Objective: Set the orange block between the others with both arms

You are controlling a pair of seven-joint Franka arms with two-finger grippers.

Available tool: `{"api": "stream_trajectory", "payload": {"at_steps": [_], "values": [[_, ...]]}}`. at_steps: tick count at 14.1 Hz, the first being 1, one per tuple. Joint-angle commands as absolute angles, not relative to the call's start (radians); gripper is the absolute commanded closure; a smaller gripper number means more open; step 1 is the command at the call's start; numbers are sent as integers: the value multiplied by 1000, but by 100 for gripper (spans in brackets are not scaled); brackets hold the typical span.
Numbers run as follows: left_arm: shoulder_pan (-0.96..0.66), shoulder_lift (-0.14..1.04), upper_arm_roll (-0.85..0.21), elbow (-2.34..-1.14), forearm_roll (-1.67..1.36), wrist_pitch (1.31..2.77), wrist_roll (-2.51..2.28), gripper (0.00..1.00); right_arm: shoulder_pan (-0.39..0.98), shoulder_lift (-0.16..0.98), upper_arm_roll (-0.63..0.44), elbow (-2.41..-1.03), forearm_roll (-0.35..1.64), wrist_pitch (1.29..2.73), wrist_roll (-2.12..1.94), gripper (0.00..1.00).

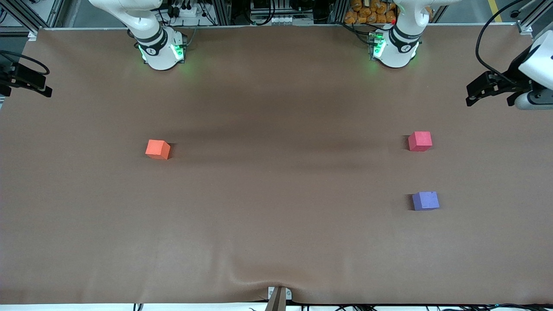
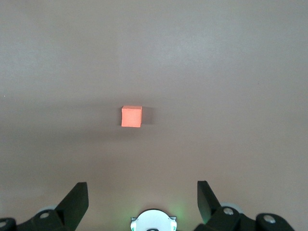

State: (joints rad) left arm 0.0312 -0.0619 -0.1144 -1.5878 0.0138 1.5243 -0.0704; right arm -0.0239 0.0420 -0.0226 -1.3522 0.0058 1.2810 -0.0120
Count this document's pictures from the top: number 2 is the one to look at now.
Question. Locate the orange foam block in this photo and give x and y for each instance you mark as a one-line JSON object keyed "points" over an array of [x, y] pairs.
{"points": [[131, 117]]}

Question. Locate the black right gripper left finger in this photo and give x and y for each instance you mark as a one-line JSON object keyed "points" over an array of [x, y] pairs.
{"points": [[72, 207]]}

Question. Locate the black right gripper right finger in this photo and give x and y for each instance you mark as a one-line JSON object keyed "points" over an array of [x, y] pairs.
{"points": [[211, 211]]}

